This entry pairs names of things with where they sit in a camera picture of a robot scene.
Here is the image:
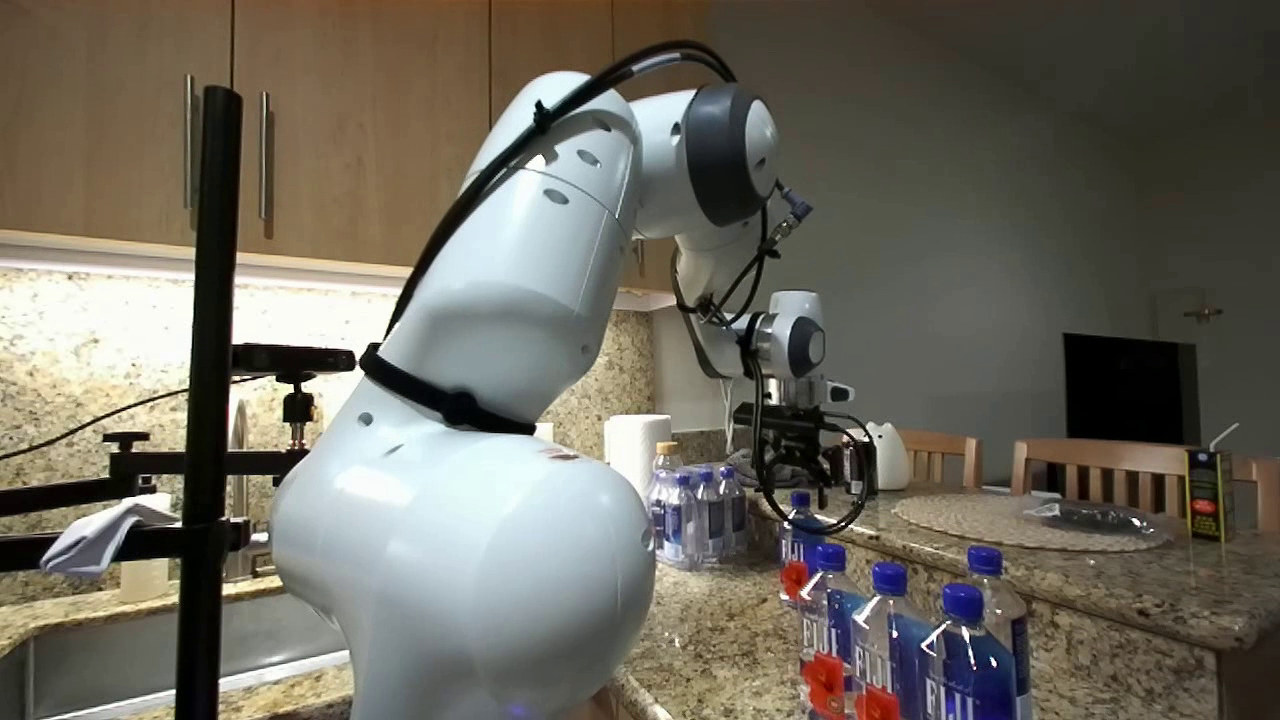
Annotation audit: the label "shrink-wrapped water bottle pack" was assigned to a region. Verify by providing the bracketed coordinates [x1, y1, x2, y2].
[649, 459, 750, 577]

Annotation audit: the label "white crumpled paper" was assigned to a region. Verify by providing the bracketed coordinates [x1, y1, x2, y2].
[36, 494, 183, 581]

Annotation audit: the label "black orange drink carton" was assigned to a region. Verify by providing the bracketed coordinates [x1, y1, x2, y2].
[1182, 419, 1245, 549]

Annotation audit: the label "black camera stand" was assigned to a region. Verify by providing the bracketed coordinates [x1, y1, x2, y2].
[0, 83, 358, 720]

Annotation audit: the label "black flat screen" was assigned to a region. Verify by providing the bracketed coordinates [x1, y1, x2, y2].
[1059, 333, 1201, 449]

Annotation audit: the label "white paper towel roll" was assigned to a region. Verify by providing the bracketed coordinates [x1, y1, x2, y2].
[599, 411, 674, 509]

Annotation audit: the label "white plastic jug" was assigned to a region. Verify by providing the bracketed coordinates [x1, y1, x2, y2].
[857, 419, 914, 495]

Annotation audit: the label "wooden wall cabinets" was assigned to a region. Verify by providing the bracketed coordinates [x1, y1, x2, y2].
[0, 0, 683, 293]

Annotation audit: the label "small glass dish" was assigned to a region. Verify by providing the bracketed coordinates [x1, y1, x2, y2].
[1016, 494, 1141, 540]

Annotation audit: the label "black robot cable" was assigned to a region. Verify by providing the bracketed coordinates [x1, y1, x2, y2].
[377, 35, 878, 540]

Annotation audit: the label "wooden slatted chair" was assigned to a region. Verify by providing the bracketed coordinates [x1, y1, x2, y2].
[1006, 438, 1190, 529]
[1231, 457, 1280, 536]
[903, 427, 983, 495]

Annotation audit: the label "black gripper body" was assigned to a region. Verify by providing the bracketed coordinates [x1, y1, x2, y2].
[758, 423, 838, 485]

